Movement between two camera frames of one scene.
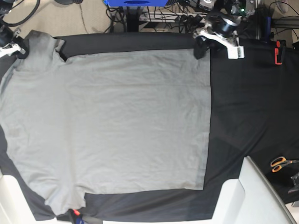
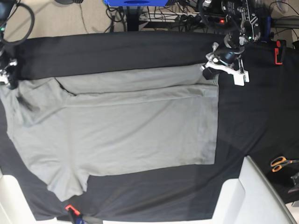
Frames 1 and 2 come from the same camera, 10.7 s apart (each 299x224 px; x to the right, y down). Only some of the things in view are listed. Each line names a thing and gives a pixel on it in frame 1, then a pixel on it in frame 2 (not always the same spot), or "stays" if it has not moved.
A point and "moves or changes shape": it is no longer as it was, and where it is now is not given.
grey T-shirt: [123, 123] moves or changes shape
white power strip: [164, 16] stays
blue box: [136, 3] stays
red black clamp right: [279, 50] stays
